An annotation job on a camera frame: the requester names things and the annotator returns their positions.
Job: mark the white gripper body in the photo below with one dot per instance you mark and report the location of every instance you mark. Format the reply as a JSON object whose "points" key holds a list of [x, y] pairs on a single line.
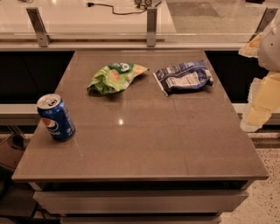
{"points": [[270, 48]]}

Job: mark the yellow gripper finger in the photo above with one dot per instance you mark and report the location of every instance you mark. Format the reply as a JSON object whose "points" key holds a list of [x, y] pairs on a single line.
{"points": [[263, 101], [250, 50]]}

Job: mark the blue chip bag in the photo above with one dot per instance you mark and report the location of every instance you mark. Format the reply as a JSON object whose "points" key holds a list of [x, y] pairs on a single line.
{"points": [[185, 76]]}

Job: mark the green chip bag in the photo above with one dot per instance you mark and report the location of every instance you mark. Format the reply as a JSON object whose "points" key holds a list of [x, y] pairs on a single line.
{"points": [[115, 77]]}

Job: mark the blue pepsi can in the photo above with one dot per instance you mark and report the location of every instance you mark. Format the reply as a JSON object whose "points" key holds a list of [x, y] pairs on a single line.
{"points": [[55, 116]]}

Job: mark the grey cabinet drawer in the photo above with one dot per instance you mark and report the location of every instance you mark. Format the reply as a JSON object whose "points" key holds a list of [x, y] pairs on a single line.
{"points": [[141, 202]]}

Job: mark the glass partition panel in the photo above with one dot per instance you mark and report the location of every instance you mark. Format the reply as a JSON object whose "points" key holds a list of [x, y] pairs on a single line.
{"points": [[181, 20]]}

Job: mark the right metal glass bracket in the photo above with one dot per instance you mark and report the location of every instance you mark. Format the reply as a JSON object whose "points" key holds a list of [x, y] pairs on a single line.
{"points": [[267, 17]]}

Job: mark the metal glass bracket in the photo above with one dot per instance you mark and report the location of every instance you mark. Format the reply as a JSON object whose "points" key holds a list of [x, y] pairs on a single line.
{"points": [[152, 14], [267, 17], [38, 26]]}

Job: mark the middle metal glass bracket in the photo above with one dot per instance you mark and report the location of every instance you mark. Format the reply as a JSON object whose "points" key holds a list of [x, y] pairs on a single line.
{"points": [[152, 14]]}

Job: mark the left metal glass bracket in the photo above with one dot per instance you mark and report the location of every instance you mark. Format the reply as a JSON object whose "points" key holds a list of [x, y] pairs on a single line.
{"points": [[38, 26]]}

